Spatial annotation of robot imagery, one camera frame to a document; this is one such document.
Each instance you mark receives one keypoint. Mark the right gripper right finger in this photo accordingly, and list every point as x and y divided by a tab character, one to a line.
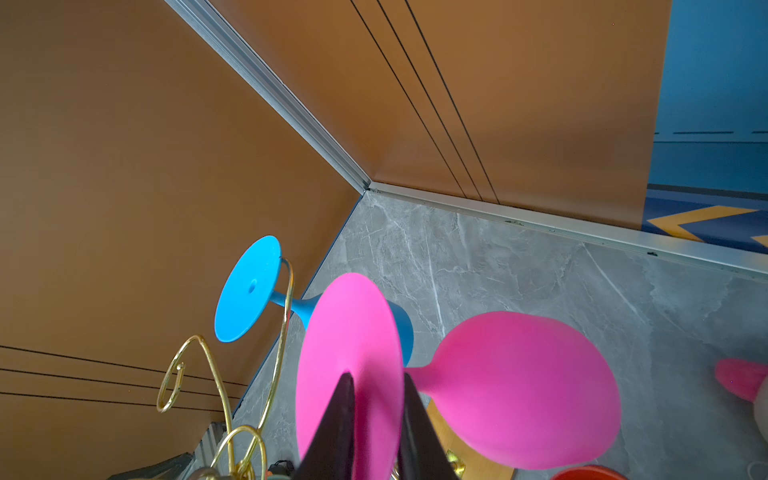
420	454

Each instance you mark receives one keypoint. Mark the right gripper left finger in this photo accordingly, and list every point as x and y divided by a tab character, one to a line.
331	453

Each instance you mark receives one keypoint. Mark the pink wine glass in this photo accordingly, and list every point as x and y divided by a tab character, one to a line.
524	391

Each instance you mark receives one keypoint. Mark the red wine glass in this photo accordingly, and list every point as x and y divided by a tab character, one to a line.
588	472

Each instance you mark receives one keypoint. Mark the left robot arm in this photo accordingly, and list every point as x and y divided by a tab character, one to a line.
169	469

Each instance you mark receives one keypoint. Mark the wooden rack base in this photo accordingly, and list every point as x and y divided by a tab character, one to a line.
476	466

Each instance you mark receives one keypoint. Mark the blue wine glass back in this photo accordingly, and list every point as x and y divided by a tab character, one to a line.
251	285

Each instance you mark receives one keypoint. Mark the white plush bird toy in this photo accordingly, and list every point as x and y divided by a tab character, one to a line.
748	381

